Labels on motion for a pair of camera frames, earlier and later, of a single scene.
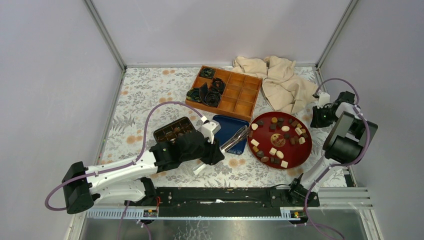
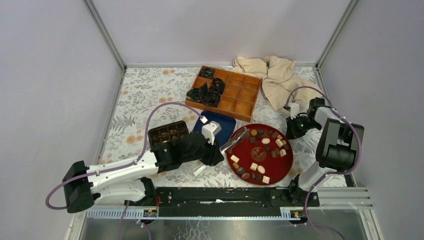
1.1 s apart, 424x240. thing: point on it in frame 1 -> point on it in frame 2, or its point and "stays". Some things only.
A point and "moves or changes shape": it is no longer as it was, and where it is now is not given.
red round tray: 279,140 moves or changes shape
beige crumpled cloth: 284,91 stays
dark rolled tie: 198,94 stays
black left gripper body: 206,154 stays
